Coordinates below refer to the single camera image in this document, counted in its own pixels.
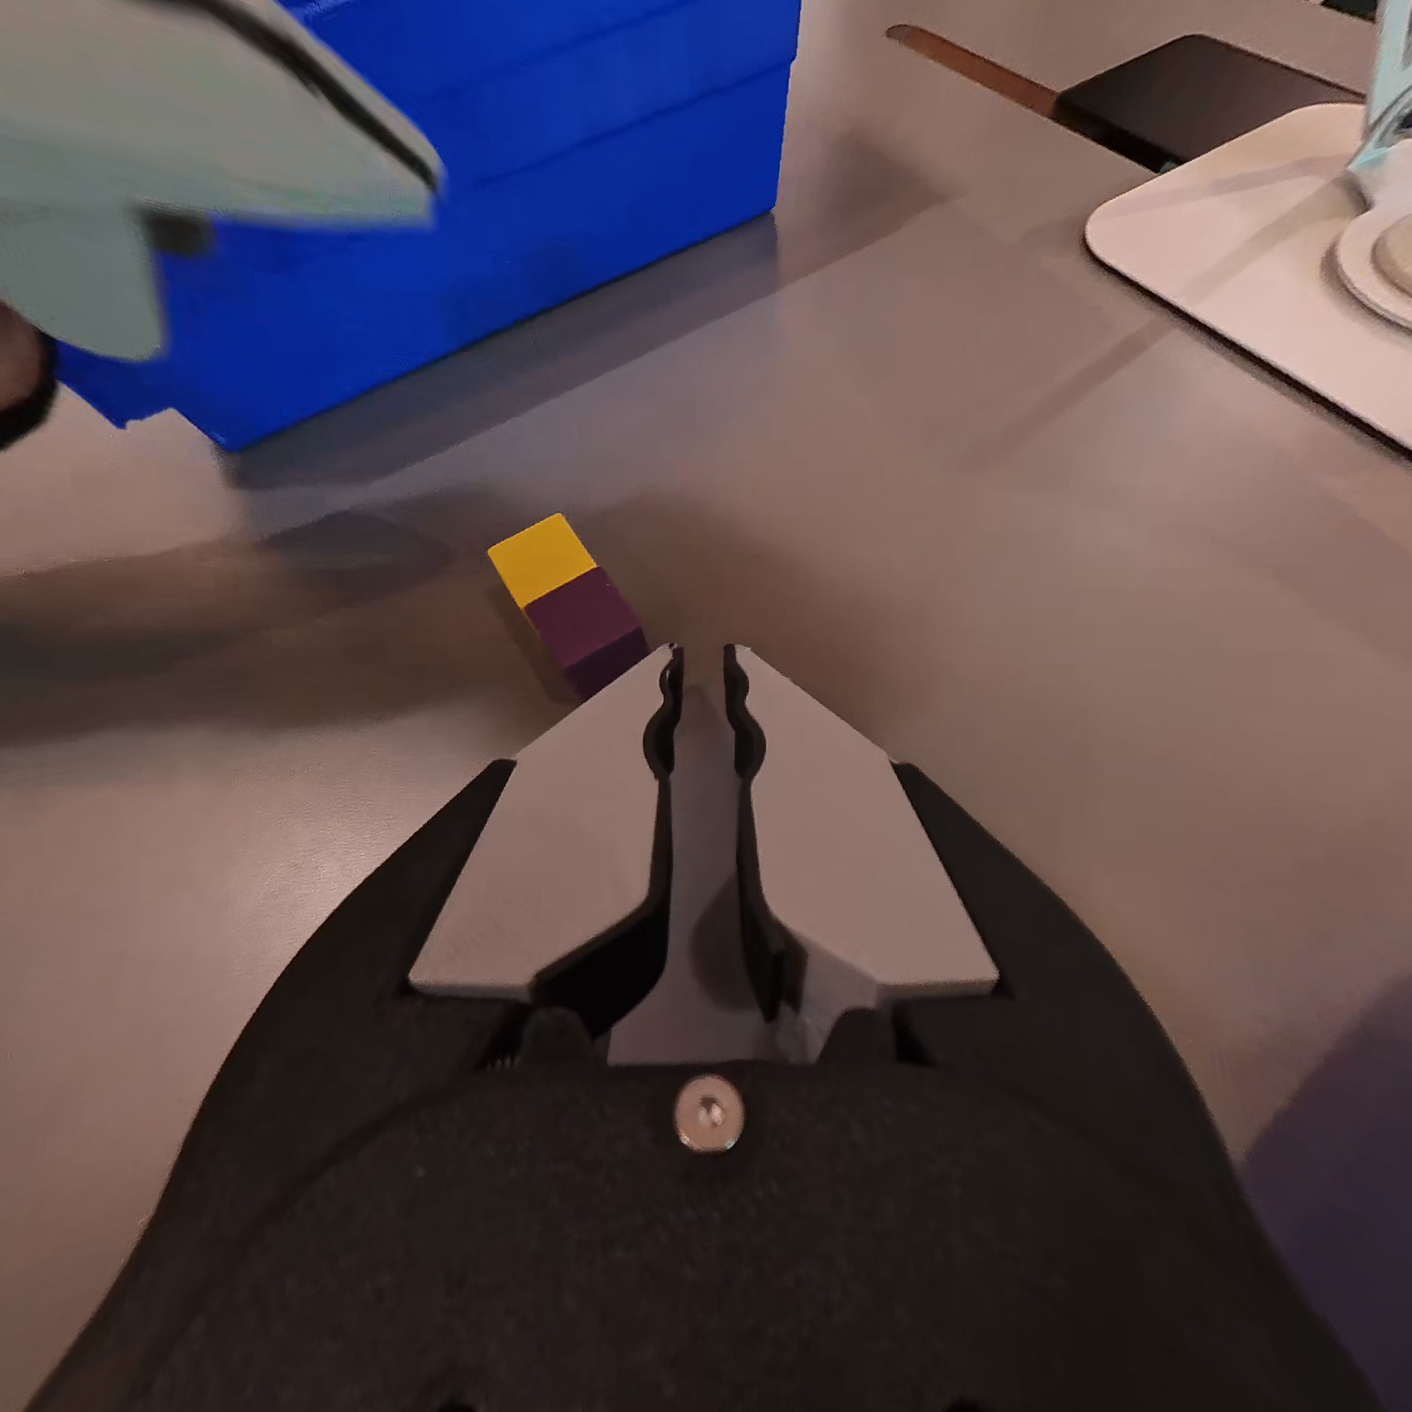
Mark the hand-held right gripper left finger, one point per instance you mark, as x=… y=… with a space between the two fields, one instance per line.
x=553 y=861

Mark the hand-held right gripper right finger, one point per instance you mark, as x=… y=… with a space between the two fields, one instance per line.
x=861 y=861

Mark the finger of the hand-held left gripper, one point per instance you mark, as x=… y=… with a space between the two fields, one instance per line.
x=167 y=99

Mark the purple wooden cube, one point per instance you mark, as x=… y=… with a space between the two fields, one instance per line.
x=585 y=629

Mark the yellow wooden cube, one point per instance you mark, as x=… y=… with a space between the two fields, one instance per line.
x=541 y=558

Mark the blue plastic bin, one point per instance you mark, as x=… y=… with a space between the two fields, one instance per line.
x=553 y=167

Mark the grey desk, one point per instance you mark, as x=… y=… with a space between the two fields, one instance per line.
x=993 y=553

